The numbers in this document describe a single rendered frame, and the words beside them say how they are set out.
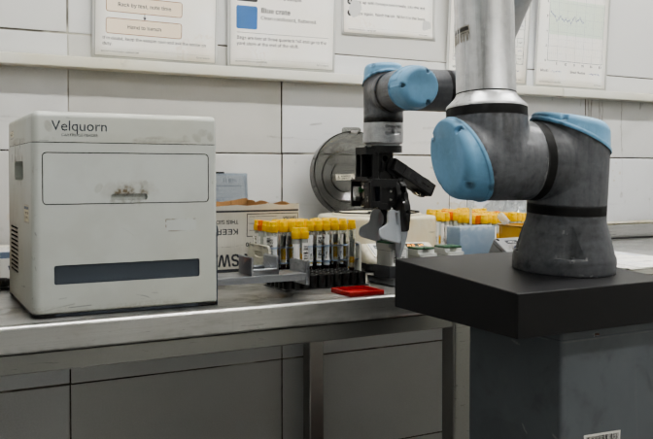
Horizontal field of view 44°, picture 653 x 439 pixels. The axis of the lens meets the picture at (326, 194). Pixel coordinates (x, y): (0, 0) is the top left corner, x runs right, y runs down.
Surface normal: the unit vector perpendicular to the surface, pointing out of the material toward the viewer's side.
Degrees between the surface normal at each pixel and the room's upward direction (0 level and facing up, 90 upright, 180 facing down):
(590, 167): 94
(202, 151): 90
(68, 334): 90
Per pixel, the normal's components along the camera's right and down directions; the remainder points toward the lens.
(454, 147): -0.93, 0.13
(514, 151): 0.37, -0.10
